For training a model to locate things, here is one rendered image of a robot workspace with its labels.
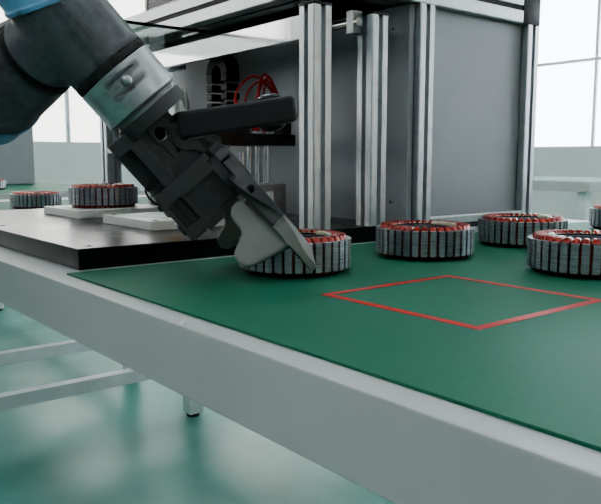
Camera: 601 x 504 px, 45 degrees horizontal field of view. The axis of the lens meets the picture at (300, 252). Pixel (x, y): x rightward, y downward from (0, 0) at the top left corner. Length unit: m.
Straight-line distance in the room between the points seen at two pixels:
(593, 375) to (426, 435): 0.11
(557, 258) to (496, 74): 0.52
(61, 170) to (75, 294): 5.35
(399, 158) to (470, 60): 0.20
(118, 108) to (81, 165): 5.41
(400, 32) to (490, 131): 0.23
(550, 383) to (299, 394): 0.13
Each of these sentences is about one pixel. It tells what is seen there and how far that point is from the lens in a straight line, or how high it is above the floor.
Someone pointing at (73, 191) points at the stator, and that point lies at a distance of 1.22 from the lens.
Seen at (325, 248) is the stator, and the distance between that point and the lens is 0.67.
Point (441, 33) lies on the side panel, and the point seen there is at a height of 1.04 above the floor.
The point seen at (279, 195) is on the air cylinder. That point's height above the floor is 0.81.
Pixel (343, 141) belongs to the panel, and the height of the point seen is 0.89.
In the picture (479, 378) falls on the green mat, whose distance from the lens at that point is 0.38.
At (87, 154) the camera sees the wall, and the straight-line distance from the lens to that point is 6.08.
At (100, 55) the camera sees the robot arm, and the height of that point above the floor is 0.95.
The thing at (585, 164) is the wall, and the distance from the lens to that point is 7.95.
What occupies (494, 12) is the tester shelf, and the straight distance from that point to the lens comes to 1.16.
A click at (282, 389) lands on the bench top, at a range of 0.41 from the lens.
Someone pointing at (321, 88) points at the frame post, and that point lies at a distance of 0.93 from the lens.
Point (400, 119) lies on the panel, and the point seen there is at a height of 0.92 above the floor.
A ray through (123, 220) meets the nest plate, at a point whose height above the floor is 0.78.
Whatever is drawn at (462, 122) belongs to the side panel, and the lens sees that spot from 1.11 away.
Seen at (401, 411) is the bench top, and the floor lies 0.74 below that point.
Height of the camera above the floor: 0.86
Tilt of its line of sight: 7 degrees down
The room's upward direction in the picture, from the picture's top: straight up
